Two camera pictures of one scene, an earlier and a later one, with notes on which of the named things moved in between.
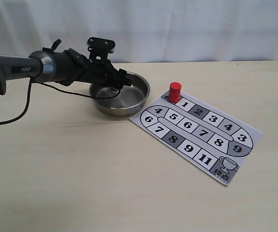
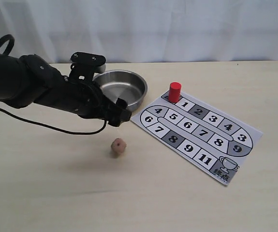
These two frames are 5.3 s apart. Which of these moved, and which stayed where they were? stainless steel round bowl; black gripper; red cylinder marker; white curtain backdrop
Moved: black gripper
Stayed: red cylinder marker; white curtain backdrop; stainless steel round bowl
